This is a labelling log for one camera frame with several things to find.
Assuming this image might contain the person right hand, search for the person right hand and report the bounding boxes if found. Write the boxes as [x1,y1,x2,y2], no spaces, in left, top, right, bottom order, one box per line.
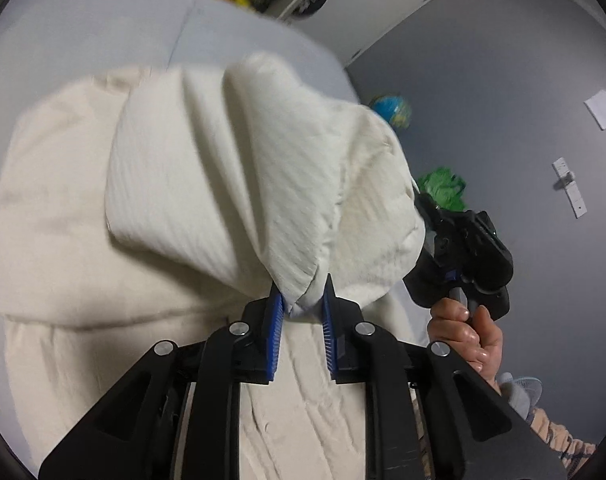
[427,298,504,392]

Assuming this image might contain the light blue bed sheet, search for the light blue bed sheet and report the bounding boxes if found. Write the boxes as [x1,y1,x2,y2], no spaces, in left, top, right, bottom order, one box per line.
[0,0,355,470]

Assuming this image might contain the green bag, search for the green bag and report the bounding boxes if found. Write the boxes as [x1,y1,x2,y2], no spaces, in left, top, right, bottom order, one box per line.
[417,167,467,211]

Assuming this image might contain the white door stop fixture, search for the white door stop fixture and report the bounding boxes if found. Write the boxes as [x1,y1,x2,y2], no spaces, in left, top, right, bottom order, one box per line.
[552,157,587,219]

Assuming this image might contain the blue globe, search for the blue globe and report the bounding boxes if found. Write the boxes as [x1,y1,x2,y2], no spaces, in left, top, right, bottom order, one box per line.
[369,94,413,129]

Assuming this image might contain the grey slipper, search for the grey slipper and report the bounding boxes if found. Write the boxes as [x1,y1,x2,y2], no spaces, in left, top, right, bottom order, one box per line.
[497,373,542,422]

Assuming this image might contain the patterned pyjama leg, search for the patterned pyjama leg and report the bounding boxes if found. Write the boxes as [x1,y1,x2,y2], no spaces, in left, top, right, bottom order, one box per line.
[527,408,597,479]

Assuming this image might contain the white puffer jacket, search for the white puffer jacket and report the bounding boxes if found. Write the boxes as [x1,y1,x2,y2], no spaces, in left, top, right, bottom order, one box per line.
[0,53,425,479]

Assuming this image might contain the white paper on floor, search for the white paper on floor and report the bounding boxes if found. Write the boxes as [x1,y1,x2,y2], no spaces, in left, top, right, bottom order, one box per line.
[584,90,606,131]

